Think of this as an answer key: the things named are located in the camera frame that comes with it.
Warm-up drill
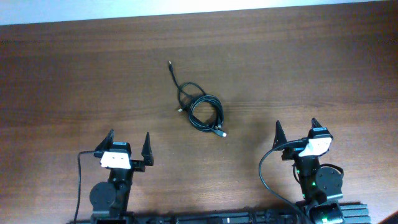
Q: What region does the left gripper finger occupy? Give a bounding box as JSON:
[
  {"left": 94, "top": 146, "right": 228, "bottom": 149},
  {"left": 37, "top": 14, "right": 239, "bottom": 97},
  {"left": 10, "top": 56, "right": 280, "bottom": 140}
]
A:
[
  {"left": 141, "top": 132, "right": 154, "bottom": 166},
  {"left": 95, "top": 129, "right": 114, "bottom": 152}
]

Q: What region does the thin black USB cable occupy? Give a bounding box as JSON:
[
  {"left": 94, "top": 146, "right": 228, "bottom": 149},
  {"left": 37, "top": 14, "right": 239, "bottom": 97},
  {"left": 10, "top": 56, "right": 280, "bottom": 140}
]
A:
[{"left": 168, "top": 60, "right": 208, "bottom": 113}]

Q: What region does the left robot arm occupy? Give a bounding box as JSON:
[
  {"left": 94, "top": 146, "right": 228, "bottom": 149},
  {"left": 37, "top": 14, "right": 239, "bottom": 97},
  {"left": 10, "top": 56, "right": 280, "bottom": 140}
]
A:
[{"left": 90, "top": 130, "right": 154, "bottom": 223}]

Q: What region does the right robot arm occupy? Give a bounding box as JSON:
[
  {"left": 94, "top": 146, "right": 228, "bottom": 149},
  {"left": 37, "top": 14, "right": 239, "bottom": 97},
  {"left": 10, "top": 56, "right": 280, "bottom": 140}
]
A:
[{"left": 272, "top": 118, "right": 345, "bottom": 223}]

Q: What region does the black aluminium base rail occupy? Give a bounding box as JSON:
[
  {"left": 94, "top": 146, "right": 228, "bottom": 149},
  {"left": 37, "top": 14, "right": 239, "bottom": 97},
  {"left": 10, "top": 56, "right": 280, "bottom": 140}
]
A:
[{"left": 76, "top": 203, "right": 371, "bottom": 224}]

